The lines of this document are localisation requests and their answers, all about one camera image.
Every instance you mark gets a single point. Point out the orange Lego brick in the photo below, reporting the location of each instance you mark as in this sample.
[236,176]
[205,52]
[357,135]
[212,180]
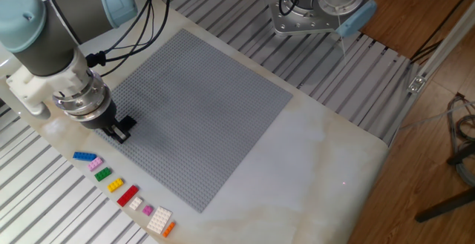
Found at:
[168,229]

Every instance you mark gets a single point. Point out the small magenta Lego brick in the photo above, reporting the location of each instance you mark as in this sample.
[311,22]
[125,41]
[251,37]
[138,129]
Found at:
[147,210]

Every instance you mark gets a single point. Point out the light pink Lego brick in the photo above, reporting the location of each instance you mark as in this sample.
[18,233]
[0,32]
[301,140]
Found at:
[95,164]

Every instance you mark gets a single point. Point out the aluminium frame bar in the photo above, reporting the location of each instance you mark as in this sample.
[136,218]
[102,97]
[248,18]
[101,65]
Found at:
[445,43]

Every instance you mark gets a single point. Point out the large white Lego plate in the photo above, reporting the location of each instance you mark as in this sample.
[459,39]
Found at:
[159,220]

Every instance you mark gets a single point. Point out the grey Lego baseplate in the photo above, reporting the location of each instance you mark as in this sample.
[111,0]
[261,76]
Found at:
[204,125]

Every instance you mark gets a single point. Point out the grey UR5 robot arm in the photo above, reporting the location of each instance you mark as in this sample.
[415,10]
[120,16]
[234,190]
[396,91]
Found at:
[44,51]

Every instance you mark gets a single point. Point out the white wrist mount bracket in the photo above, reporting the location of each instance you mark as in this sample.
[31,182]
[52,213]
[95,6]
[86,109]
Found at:
[41,84]

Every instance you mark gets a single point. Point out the yellow Lego brick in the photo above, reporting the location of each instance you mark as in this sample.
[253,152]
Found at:
[115,185]

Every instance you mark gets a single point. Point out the blue Lego brick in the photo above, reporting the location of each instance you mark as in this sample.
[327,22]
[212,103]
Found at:
[84,156]

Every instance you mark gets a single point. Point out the black stand leg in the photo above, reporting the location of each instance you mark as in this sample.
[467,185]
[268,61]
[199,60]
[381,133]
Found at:
[445,205]

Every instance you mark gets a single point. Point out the green Lego brick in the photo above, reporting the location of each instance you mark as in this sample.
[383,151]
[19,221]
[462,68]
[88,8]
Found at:
[102,174]

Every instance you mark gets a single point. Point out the small white Lego brick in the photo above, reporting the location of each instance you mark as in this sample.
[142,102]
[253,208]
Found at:
[136,203]

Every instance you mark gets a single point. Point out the glossy marble pattern mat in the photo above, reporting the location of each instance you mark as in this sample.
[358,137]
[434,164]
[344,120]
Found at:
[297,184]

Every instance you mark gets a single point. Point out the red Lego brick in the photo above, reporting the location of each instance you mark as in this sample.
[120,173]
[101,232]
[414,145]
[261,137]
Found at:
[127,196]

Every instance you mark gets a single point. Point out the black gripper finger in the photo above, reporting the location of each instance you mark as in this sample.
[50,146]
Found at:
[122,134]
[110,132]

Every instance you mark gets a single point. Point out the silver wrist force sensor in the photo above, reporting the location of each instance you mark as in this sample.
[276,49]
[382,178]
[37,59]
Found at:
[83,101]

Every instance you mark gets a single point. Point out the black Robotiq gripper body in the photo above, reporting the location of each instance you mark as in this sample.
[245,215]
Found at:
[100,121]

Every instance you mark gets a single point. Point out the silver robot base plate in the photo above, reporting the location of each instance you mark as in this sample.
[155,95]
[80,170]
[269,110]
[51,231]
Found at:
[293,23]

